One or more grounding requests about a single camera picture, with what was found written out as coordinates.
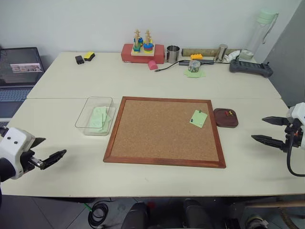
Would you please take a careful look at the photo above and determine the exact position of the wooden peg stacking toy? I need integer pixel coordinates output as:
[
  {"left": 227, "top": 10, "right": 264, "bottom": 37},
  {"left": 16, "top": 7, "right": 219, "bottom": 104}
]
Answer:
[{"left": 131, "top": 29, "right": 156, "bottom": 57}]

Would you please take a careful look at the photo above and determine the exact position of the wooden stick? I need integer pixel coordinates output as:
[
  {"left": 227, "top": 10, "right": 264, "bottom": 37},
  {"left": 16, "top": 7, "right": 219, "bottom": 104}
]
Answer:
[{"left": 244, "top": 199, "right": 305, "bottom": 209}]

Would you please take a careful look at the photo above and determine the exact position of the patterned tape roll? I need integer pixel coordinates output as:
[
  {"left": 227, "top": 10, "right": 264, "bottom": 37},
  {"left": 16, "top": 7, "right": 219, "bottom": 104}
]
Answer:
[{"left": 188, "top": 60, "right": 201, "bottom": 73}]

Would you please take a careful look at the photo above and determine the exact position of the clear plastic container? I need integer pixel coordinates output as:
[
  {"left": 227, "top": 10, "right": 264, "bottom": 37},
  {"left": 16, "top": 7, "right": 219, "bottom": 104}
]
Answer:
[{"left": 74, "top": 96, "right": 114, "bottom": 136}]

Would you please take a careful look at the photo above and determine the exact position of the crumpled white cloth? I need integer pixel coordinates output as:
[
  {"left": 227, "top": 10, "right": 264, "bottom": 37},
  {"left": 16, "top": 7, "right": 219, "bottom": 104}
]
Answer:
[{"left": 223, "top": 50, "right": 242, "bottom": 63}]

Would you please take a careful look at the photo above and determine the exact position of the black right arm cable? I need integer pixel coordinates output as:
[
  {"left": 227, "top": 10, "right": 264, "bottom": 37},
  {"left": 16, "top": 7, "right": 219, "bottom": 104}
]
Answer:
[{"left": 286, "top": 133, "right": 305, "bottom": 177}]

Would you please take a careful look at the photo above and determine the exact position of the grey laptop computer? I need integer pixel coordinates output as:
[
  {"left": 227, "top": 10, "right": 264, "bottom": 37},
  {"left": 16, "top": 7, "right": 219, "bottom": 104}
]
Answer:
[{"left": 0, "top": 46, "right": 46, "bottom": 128}]

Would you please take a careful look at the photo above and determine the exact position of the brown cardboard tube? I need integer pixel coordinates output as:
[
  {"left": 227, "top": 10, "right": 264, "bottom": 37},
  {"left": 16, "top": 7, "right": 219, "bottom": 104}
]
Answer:
[{"left": 182, "top": 48, "right": 240, "bottom": 58}]

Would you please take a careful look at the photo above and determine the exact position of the grey partition panel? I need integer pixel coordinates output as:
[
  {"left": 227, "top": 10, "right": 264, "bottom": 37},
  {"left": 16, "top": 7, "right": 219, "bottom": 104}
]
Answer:
[{"left": 263, "top": 0, "right": 305, "bottom": 108}]

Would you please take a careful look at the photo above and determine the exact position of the black usb hub with cable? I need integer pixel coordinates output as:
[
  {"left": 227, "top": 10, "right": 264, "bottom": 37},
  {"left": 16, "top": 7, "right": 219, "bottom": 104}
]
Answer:
[{"left": 154, "top": 60, "right": 215, "bottom": 73}]

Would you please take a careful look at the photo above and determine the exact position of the stainless steel mug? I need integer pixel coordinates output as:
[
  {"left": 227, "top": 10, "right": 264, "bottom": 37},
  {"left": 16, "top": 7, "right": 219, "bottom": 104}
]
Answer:
[{"left": 166, "top": 45, "right": 181, "bottom": 64}]

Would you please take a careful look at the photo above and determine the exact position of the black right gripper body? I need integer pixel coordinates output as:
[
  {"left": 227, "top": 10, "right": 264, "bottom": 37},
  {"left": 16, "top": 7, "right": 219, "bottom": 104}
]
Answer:
[{"left": 284, "top": 117, "right": 302, "bottom": 154}]

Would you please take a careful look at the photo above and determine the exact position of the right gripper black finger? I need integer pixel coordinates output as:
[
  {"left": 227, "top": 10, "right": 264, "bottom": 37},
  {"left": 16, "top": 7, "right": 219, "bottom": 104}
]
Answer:
[
  {"left": 262, "top": 116, "right": 290, "bottom": 126},
  {"left": 251, "top": 134, "right": 287, "bottom": 151}
]

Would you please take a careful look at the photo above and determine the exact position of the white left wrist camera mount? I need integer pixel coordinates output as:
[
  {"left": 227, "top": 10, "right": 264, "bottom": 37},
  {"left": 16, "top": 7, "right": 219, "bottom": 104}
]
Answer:
[{"left": 0, "top": 126, "right": 36, "bottom": 180}]

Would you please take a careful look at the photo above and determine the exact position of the black handheld controller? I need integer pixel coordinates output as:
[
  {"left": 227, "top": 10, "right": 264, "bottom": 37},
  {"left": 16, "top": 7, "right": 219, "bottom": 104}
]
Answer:
[{"left": 229, "top": 59, "right": 274, "bottom": 79}]

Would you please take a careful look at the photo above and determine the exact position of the red rectangular block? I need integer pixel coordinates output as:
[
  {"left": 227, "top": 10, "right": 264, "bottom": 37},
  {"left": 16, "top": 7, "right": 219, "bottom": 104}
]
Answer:
[{"left": 121, "top": 43, "right": 166, "bottom": 65}]

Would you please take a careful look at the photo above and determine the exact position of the coiled black cable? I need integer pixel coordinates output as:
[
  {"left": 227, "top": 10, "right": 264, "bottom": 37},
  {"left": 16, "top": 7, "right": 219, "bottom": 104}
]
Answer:
[{"left": 87, "top": 200, "right": 110, "bottom": 228}]

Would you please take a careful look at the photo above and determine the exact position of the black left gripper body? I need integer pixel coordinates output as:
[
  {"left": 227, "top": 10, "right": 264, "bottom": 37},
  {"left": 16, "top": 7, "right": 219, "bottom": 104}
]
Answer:
[{"left": 19, "top": 144, "right": 46, "bottom": 174}]

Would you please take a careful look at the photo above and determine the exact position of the dark rounded shape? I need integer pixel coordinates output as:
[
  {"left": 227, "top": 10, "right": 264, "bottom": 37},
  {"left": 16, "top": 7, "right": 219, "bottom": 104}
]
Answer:
[
  {"left": 122, "top": 201, "right": 150, "bottom": 229},
  {"left": 182, "top": 198, "right": 212, "bottom": 229}
]

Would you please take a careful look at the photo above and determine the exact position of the wood framed cork board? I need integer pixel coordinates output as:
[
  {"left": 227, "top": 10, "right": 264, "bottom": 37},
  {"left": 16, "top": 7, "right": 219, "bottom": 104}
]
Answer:
[{"left": 103, "top": 96, "right": 227, "bottom": 170}]

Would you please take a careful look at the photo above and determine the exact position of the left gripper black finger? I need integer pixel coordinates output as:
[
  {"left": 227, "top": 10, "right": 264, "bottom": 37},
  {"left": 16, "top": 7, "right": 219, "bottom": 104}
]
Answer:
[
  {"left": 30, "top": 137, "right": 47, "bottom": 151},
  {"left": 40, "top": 149, "right": 68, "bottom": 171}
]

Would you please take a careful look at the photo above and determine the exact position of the black yellow small device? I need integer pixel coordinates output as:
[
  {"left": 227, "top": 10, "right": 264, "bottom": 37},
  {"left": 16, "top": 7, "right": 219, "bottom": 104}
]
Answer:
[{"left": 83, "top": 51, "right": 96, "bottom": 62}]

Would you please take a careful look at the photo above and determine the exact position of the clear bottle green lid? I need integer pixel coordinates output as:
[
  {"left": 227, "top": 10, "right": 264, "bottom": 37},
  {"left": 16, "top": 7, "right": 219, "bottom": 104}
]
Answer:
[{"left": 247, "top": 9, "right": 280, "bottom": 63}]

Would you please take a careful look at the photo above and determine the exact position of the brown wooden pin tray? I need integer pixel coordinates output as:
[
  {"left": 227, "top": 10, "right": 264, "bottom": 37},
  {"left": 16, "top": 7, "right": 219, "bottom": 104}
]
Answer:
[{"left": 213, "top": 107, "right": 239, "bottom": 129}]

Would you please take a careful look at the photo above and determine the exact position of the pale green tape roll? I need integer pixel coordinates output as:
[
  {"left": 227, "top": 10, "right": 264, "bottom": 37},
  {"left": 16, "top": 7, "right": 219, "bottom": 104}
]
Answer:
[{"left": 239, "top": 49, "right": 254, "bottom": 61}]

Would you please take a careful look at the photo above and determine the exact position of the silver metal cylinder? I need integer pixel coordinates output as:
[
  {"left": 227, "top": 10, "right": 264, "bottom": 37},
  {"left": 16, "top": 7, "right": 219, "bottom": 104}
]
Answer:
[{"left": 213, "top": 43, "right": 229, "bottom": 63}]

